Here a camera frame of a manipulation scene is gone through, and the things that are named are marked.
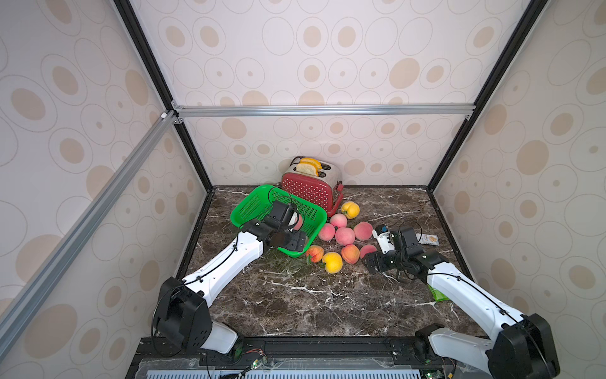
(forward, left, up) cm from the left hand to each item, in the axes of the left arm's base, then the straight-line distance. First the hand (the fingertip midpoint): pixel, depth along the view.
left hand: (300, 236), depth 82 cm
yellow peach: (-4, -12, -11) cm, 17 cm away
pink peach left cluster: (+9, -11, -11) cm, 18 cm away
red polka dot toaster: (+23, -10, 0) cm, 26 cm away
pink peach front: (+16, +1, -14) cm, 21 cm away
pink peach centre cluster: (+8, -18, -11) cm, 22 cm away
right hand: (-5, -26, -6) cm, 27 cm away
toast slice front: (+32, -2, +3) cm, 32 cm away
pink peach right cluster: (+10, -26, -11) cm, 30 cm away
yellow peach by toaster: (+21, -21, -10) cm, 32 cm away
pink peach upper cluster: (+15, -16, -11) cm, 24 cm away
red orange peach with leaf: (0, -6, -11) cm, 12 cm away
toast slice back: (+34, -6, +4) cm, 35 cm away
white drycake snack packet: (+9, -54, -15) cm, 57 cm away
